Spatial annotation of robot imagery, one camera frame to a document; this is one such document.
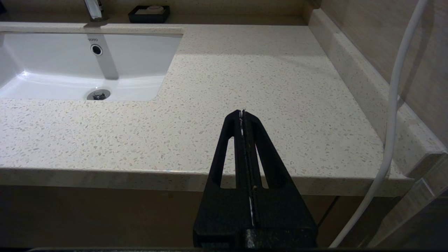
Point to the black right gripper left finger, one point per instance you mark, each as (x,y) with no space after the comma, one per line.
(224,210)

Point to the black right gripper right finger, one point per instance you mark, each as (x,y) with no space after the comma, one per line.
(280,210)

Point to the brown vanity cabinet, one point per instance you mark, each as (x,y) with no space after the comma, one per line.
(105,217)

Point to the chrome sink drain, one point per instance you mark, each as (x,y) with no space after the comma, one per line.
(98,95)

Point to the black soap dish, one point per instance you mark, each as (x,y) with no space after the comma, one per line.
(133,18)

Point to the round pale soap bar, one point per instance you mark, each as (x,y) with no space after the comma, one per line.
(155,8)

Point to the white ceramic sink basin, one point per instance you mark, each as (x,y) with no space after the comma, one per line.
(52,63)

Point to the chrome faucet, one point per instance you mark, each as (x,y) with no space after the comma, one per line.
(92,10)

